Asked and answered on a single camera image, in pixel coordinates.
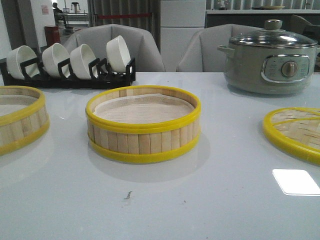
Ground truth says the bamboo steamer drawer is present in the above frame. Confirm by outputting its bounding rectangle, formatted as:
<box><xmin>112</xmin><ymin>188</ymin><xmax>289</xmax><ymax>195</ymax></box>
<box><xmin>85</xmin><ymin>85</ymin><xmax>201</xmax><ymax>164</ymax></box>
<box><xmin>0</xmin><ymin>85</ymin><xmax>50</xmax><ymax>155</ymax></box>

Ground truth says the bamboo steamer lid yellow rim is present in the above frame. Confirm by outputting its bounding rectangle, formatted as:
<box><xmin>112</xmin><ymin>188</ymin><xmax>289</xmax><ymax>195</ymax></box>
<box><xmin>262</xmin><ymin>107</ymin><xmax>320</xmax><ymax>165</ymax></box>

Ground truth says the white paper liner center drawer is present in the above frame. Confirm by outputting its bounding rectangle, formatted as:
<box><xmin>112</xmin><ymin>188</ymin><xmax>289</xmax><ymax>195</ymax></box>
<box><xmin>93</xmin><ymin>93</ymin><xmax>195</xmax><ymax>124</ymax></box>

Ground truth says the white paper liner drawer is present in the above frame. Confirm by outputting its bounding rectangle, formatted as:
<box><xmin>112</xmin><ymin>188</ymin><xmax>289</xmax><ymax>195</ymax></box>
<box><xmin>0</xmin><ymin>104</ymin><xmax>27</xmax><ymax>117</ymax></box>
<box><xmin>93</xmin><ymin>93</ymin><xmax>195</xmax><ymax>124</ymax></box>

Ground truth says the black bowl rack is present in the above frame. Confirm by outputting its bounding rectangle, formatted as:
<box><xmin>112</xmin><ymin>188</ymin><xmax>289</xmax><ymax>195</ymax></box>
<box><xmin>0</xmin><ymin>57</ymin><xmax>136</xmax><ymax>90</ymax></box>

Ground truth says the grey chair left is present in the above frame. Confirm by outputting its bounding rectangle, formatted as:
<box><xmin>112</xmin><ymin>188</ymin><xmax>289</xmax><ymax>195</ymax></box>
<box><xmin>63</xmin><ymin>24</ymin><xmax>165</xmax><ymax>72</ymax></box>

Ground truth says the grey chair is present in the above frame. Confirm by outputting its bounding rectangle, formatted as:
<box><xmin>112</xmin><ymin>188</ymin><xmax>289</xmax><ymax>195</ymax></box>
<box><xmin>176</xmin><ymin>24</ymin><xmax>260</xmax><ymax>73</ymax></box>
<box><xmin>63</xmin><ymin>24</ymin><xmax>165</xmax><ymax>72</ymax></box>

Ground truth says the white bowl right upright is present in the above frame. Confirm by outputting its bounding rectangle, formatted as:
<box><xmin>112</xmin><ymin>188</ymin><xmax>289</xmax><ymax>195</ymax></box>
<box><xmin>106</xmin><ymin>35</ymin><xmax>131</xmax><ymax>73</ymax></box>

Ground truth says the grey chair right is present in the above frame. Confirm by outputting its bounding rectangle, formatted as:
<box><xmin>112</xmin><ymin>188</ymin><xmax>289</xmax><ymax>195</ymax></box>
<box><xmin>176</xmin><ymin>24</ymin><xmax>260</xmax><ymax>73</ymax></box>

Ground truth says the white cabinet background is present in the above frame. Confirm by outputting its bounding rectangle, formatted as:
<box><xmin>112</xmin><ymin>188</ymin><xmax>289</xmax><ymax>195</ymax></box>
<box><xmin>160</xmin><ymin>0</ymin><xmax>206</xmax><ymax>72</ymax></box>

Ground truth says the grey electric cooking pot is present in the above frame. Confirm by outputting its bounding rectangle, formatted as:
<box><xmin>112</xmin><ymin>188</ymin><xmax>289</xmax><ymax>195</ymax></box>
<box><xmin>217</xmin><ymin>43</ymin><xmax>320</xmax><ymax>95</ymax></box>

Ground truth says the red fire extinguisher box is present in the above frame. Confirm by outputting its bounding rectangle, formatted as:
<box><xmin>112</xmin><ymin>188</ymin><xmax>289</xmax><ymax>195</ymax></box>
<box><xmin>44</xmin><ymin>25</ymin><xmax>61</xmax><ymax>47</ymax></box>

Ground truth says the glass pot lid grey knob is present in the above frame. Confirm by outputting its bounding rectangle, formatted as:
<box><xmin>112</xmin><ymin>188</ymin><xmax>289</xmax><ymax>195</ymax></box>
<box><xmin>229</xmin><ymin>19</ymin><xmax>318</xmax><ymax>49</ymax></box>

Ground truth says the person in background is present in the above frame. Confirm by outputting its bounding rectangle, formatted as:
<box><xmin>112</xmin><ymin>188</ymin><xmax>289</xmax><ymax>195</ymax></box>
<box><xmin>52</xmin><ymin>2</ymin><xmax>63</xmax><ymax>14</ymax></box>

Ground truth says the white paper liner left drawer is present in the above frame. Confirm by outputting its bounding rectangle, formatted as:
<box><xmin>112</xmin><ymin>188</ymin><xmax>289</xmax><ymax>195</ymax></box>
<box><xmin>0</xmin><ymin>104</ymin><xmax>27</xmax><ymax>117</ymax></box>

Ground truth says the white bowl far left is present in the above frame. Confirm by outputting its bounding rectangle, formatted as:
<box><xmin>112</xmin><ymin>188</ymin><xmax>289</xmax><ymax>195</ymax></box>
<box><xmin>6</xmin><ymin>45</ymin><xmax>37</xmax><ymax>80</ymax></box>

